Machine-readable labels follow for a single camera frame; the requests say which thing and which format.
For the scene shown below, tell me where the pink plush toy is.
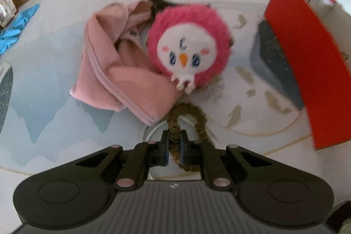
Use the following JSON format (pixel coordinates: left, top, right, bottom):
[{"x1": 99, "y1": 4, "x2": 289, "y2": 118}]
[{"x1": 147, "y1": 4, "x2": 233, "y2": 94}]

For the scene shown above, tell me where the black glove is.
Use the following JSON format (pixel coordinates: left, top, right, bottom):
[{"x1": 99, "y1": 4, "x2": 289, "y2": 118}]
[{"x1": 148, "y1": 0, "x2": 211, "y2": 18}]

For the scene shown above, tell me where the blue cloth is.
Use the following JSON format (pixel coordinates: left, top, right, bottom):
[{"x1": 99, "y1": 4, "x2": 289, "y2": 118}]
[{"x1": 0, "y1": 4, "x2": 40, "y2": 55}]

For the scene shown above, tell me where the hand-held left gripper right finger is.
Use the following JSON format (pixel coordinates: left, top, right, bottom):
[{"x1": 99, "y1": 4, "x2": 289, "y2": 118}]
[{"x1": 180, "y1": 130, "x2": 276, "y2": 191}]

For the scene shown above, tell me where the red and white cardboard box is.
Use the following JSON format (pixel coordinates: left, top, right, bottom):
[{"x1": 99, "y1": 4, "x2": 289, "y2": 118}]
[{"x1": 263, "y1": 0, "x2": 351, "y2": 151}]

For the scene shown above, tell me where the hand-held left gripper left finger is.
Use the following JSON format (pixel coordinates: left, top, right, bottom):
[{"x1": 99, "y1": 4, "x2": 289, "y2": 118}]
[{"x1": 74, "y1": 130, "x2": 169, "y2": 192}]

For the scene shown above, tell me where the olive gold scrunchie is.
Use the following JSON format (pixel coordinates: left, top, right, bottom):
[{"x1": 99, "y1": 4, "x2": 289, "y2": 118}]
[{"x1": 167, "y1": 102, "x2": 207, "y2": 172}]

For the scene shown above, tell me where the pink fleece cloth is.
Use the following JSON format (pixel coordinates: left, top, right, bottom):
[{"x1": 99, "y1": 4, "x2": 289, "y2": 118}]
[{"x1": 69, "y1": 0, "x2": 181, "y2": 126}]

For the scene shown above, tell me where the blue printed table mat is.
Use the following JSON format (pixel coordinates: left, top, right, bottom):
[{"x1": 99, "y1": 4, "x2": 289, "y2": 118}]
[{"x1": 0, "y1": 1, "x2": 316, "y2": 188}]

